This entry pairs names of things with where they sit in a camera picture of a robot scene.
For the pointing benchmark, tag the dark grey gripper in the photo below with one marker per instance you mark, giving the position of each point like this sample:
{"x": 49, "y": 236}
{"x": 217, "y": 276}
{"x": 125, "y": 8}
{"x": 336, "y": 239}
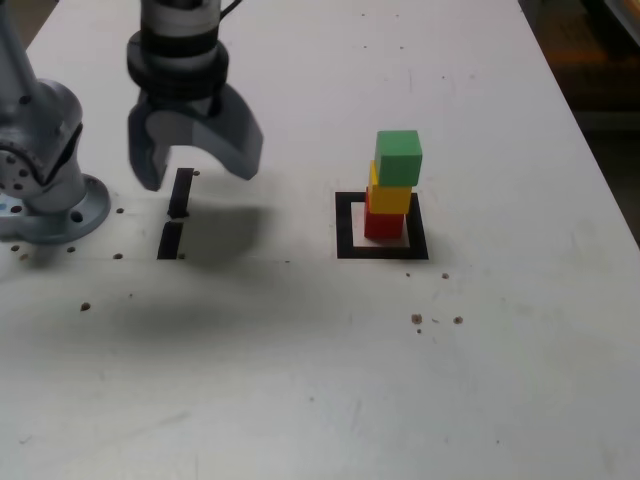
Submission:
{"x": 205, "y": 107}

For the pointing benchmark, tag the black tape strip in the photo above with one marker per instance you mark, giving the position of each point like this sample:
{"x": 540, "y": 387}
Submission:
{"x": 170, "y": 240}

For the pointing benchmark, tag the red cube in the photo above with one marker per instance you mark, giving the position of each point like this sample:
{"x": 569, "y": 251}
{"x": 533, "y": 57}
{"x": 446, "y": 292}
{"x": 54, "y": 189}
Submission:
{"x": 382, "y": 226}

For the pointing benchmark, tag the black tape square outline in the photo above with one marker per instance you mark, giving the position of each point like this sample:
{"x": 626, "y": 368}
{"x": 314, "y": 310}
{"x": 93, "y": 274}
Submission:
{"x": 345, "y": 235}

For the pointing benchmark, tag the green cube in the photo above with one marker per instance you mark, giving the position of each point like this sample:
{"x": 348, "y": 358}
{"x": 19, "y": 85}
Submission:
{"x": 400, "y": 160}

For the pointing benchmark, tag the yellow cube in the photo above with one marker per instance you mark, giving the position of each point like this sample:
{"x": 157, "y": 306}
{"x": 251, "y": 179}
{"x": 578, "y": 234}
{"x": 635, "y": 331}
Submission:
{"x": 392, "y": 200}

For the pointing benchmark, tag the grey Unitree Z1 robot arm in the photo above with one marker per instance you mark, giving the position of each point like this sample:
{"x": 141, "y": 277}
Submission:
{"x": 40, "y": 130}

